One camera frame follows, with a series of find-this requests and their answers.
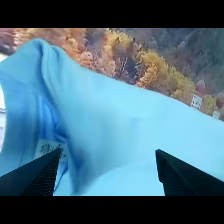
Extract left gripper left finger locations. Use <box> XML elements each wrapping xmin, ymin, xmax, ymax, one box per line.
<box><xmin>0</xmin><ymin>147</ymin><xmax>63</xmax><ymax>197</ymax></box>

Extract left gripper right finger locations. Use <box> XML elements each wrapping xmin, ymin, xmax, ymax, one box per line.
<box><xmin>155</xmin><ymin>148</ymin><xmax>224</xmax><ymax>197</ymax></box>

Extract light blue garment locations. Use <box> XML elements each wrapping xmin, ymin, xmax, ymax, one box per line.
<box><xmin>0</xmin><ymin>38</ymin><xmax>224</xmax><ymax>197</ymax></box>

